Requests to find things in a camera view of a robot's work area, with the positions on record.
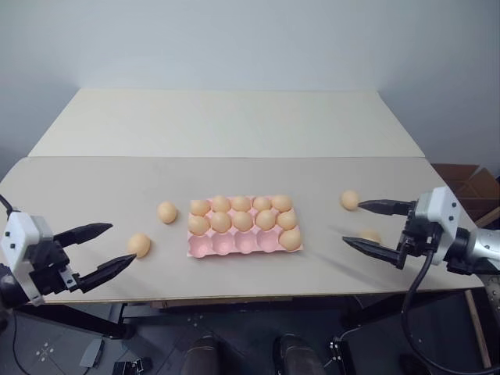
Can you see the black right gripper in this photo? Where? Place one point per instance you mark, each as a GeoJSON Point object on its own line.
{"type": "Point", "coordinates": [412, 234]}

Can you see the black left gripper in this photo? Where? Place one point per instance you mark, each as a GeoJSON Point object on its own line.
{"type": "Point", "coordinates": [48, 269]}

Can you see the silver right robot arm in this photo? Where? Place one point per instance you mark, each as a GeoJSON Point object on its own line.
{"type": "Point", "coordinates": [482, 244]}

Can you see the pink plastic egg tray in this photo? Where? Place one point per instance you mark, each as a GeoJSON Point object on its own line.
{"type": "Point", "coordinates": [224, 247]}

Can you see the tan egg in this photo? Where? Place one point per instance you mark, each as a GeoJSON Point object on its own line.
{"type": "Point", "coordinates": [199, 207]}
{"type": "Point", "coordinates": [287, 220]}
{"type": "Point", "coordinates": [198, 225]}
{"type": "Point", "coordinates": [220, 203]}
{"type": "Point", "coordinates": [262, 203]}
{"type": "Point", "coordinates": [349, 199]}
{"type": "Point", "coordinates": [139, 244]}
{"type": "Point", "coordinates": [266, 219]}
{"type": "Point", "coordinates": [167, 212]}
{"type": "Point", "coordinates": [242, 220]}
{"type": "Point", "coordinates": [282, 202]}
{"type": "Point", "coordinates": [290, 239]}
{"type": "Point", "coordinates": [241, 203]}
{"type": "Point", "coordinates": [371, 235]}
{"type": "Point", "coordinates": [220, 221]}

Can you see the brown cardboard box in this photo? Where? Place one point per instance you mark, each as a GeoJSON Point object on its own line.
{"type": "Point", "coordinates": [468, 187]}

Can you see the grey tape piece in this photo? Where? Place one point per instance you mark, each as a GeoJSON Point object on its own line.
{"type": "Point", "coordinates": [91, 351]}

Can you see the black floor device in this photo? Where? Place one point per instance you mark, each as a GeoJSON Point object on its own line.
{"type": "Point", "coordinates": [131, 367]}

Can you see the wooden stick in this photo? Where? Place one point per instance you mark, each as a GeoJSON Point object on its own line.
{"type": "Point", "coordinates": [478, 332]}

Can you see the dark rounded shape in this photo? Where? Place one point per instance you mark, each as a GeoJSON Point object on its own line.
{"type": "Point", "coordinates": [201, 357]}
{"type": "Point", "coordinates": [298, 355]}

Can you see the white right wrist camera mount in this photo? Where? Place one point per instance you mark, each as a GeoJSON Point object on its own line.
{"type": "Point", "coordinates": [439, 218]}

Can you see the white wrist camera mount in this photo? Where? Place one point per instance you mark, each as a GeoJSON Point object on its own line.
{"type": "Point", "coordinates": [439, 218]}
{"type": "Point", "coordinates": [25, 234]}

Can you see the black table frame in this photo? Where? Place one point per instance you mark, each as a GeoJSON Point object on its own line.
{"type": "Point", "coordinates": [78, 320]}

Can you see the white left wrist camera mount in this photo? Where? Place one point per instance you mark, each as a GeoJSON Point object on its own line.
{"type": "Point", "coordinates": [25, 234]}

